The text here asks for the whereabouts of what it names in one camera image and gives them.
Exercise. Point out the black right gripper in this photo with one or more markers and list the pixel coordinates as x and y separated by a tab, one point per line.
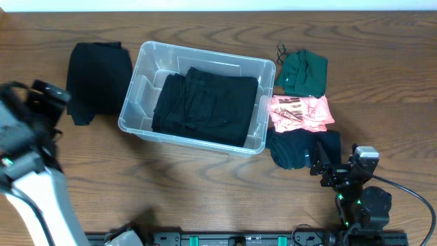
337	171

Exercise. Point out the clear plastic storage bin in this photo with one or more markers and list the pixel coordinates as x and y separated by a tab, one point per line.
157	60

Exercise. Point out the black garment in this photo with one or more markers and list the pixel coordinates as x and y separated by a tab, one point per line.
99	75

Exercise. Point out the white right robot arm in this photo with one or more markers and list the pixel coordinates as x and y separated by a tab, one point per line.
368	208

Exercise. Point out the black trousers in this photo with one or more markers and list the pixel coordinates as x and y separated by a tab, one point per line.
206	106

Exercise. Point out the pink printed folded shirt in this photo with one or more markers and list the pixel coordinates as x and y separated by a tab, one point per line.
290	113

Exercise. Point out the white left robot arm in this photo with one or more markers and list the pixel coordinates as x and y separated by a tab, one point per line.
31	177

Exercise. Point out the dark teal folded garment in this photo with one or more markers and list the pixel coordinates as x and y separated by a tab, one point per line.
297	149

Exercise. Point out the green garment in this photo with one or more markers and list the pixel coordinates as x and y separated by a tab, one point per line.
303	73

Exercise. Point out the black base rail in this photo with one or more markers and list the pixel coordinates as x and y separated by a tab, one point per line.
299	237

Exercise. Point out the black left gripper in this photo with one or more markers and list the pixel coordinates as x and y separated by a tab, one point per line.
46	103

